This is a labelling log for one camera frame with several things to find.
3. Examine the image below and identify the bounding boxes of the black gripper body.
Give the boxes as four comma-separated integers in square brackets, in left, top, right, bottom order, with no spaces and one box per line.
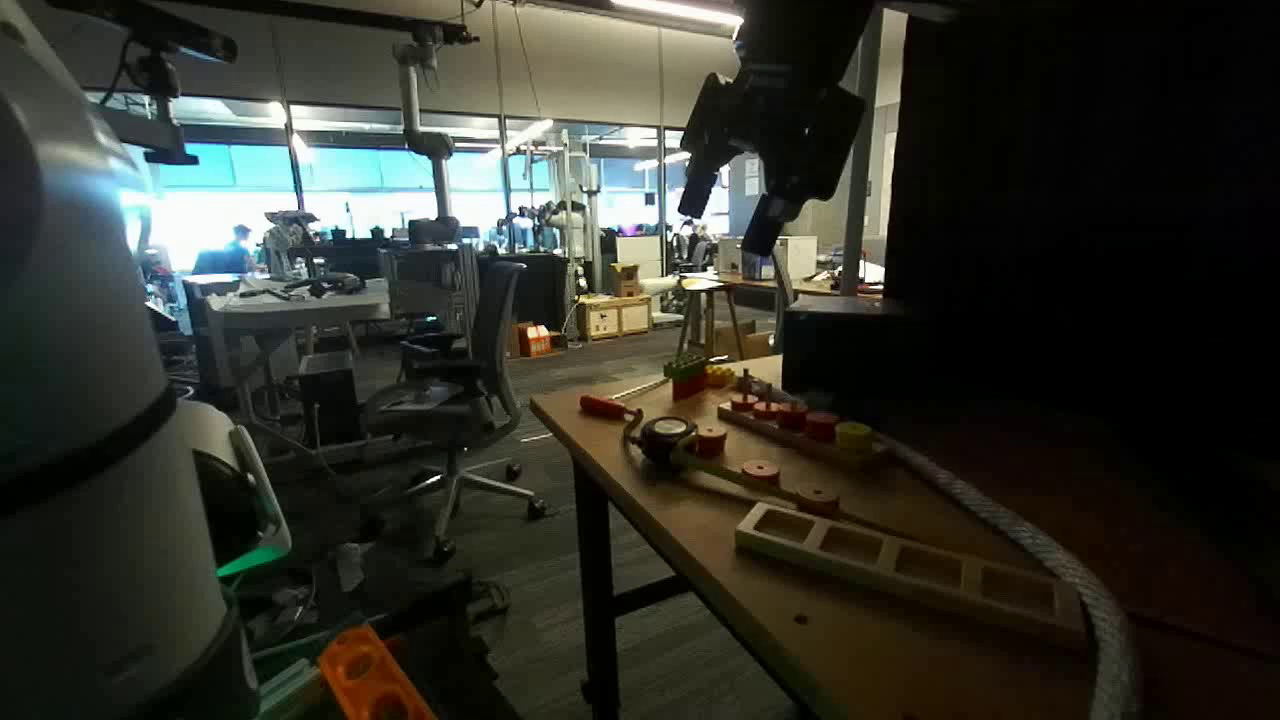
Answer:
[683,0,877,204]

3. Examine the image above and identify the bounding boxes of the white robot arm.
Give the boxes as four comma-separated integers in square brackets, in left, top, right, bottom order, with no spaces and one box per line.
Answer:
[0,4,262,720]

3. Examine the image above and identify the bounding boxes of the blue cardboard box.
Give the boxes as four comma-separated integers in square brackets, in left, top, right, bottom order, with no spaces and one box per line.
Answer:
[785,295,929,405]

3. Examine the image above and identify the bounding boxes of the cardboard box on floor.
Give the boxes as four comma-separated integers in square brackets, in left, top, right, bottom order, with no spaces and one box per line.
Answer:
[577,295,653,340]

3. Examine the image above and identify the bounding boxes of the yellow green lego blocks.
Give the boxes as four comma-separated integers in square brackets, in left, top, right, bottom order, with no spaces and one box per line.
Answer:
[664,349,736,399]

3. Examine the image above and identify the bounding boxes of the black round tape measure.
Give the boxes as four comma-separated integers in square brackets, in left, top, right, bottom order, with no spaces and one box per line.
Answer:
[623,418,698,470]

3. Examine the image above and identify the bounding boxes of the black office chair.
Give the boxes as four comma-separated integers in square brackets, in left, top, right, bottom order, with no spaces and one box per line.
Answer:
[363,257,543,563]

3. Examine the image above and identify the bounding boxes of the black curtain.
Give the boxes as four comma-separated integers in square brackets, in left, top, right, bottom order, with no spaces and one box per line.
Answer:
[887,0,1280,445]

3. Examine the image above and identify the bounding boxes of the white office desk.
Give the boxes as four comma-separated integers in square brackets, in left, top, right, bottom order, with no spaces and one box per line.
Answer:
[209,290,384,395]

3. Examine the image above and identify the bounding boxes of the orange plastic block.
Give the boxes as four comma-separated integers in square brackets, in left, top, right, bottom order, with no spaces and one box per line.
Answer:
[319,625,437,720]

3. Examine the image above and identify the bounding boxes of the red handled screwdriver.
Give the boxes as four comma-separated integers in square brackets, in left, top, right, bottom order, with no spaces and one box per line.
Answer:
[577,380,664,421]

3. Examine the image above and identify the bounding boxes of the grey flexible hose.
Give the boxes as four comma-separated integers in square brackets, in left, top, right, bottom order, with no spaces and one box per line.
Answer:
[872,436,1147,720]

